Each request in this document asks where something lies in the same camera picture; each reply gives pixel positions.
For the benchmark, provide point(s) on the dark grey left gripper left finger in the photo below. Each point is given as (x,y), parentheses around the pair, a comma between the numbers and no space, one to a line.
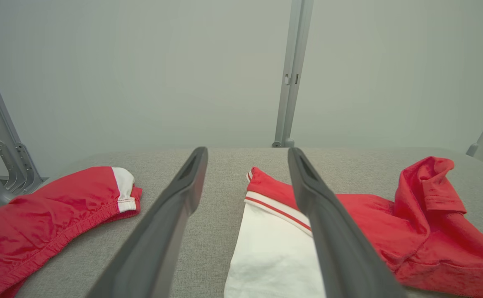
(158,231)

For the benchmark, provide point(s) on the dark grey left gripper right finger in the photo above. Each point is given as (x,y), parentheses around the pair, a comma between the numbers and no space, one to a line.
(341,244)

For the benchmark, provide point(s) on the red and white jersey shirt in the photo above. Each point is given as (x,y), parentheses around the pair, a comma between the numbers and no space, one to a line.
(423,236)

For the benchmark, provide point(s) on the red shorts with white stripe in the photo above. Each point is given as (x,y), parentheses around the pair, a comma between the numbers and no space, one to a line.
(38,223)

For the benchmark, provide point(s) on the grey fabric sofa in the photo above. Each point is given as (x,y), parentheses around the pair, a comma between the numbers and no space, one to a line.
(220,186)

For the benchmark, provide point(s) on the grey metal frame post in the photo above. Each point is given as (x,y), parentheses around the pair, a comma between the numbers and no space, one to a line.
(293,82)

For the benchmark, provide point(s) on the grey metal post with bracket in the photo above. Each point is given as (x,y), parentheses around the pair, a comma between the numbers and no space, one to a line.
(1,136)

